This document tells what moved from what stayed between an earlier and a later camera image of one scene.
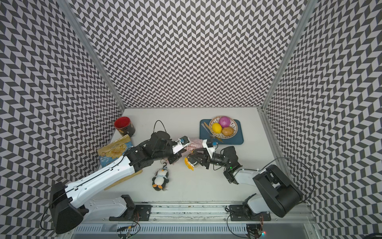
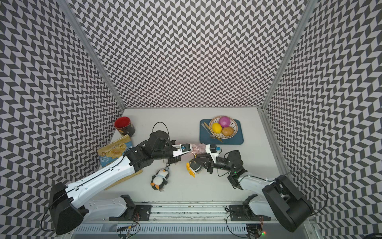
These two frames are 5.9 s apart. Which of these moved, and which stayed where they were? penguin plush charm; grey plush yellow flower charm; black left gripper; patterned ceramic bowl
Moved: grey plush yellow flower charm
Stayed: black left gripper; patterned ceramic bowl; penguin plush charm
